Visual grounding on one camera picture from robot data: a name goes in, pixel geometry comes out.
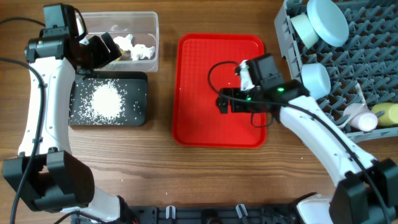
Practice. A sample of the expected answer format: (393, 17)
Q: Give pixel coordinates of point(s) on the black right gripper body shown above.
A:
(252, 94)

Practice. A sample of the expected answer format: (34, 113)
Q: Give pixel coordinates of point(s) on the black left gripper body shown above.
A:
(96, 55)

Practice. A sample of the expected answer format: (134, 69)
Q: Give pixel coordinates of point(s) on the white tissue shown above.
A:
(124, 43)

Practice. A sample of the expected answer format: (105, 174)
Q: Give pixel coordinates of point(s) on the white napkin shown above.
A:
(141, 52)

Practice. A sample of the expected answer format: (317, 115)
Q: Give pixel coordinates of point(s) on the light blue bowl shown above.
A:
(316, 80)

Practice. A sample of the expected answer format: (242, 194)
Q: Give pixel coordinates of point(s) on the mint green bowl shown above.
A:
(305, 30)

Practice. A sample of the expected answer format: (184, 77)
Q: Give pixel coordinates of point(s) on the white plastic spoon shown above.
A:
(360, 94)

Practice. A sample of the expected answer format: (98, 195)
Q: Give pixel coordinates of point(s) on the light blue plate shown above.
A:
(328, 21)

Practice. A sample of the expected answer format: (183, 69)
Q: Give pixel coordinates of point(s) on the white plastic cup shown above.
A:
(360, 117)

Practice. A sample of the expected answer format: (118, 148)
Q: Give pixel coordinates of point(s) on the yellow plastic cup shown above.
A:
(386, 113)

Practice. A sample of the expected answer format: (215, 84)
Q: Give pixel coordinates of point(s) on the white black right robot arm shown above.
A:
(366, 189)

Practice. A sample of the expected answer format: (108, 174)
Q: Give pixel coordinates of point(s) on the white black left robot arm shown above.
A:
(45, 175)

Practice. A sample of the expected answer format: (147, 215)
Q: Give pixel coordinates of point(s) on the grey dishwasher rack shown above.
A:
(369, 57)

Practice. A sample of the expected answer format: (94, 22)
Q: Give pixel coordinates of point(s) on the clear plastic bin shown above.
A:
(143, 25)

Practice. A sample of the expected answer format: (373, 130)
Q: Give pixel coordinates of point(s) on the black tray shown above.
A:
(130, 99)

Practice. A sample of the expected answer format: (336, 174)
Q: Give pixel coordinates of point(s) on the pile of white rice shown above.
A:
(105, 101)

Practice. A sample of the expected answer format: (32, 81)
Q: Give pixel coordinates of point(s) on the red serving tray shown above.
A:
(205, 61)

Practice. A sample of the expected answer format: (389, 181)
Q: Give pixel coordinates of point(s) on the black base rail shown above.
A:
(266, 214)

